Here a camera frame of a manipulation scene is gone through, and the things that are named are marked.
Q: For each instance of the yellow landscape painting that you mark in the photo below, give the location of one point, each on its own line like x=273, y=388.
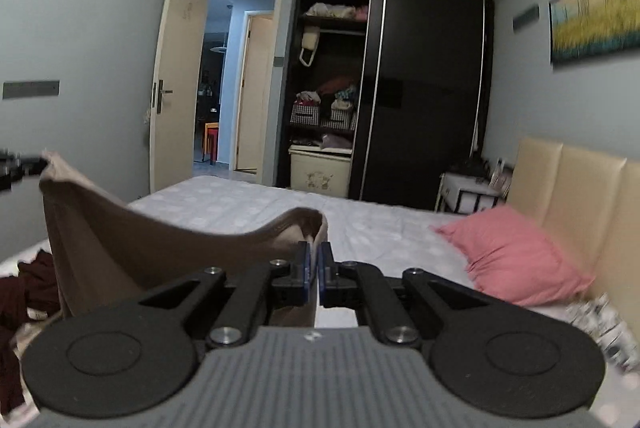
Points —
x=581, y=29

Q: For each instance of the polka dot bed sheet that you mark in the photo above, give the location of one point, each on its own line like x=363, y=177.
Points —
x=272, y=326

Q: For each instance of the folded white grey clothes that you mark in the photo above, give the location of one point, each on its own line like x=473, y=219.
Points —
x=599, y=319

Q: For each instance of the pink pillow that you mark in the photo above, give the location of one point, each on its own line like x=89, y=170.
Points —
x=509, y=257

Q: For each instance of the grey wall plate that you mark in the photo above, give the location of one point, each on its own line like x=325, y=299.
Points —
x=30, y=89

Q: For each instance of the cream storage box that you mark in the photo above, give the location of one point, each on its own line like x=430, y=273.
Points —
x=324, y=171

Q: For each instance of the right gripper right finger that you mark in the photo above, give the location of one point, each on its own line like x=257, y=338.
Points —
x=493, y=355

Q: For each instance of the dark wardrobe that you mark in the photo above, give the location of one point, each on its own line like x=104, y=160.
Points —
x=405, y=83

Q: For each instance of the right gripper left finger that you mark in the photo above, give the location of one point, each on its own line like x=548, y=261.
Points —
x=127, y=358

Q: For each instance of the beige padded headboard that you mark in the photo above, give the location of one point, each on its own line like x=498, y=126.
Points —
x=588, y=203

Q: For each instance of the beige long sleeve garment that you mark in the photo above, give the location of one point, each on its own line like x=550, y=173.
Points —
x=105, y=252

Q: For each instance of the cream bedroom door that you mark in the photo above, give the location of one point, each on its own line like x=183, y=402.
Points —
x=176, y=73

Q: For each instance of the white bedside table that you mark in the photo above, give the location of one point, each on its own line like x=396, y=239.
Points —
x=475, y=185

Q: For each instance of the dark maroon garment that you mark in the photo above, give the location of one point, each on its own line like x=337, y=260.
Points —
x=33, y=288

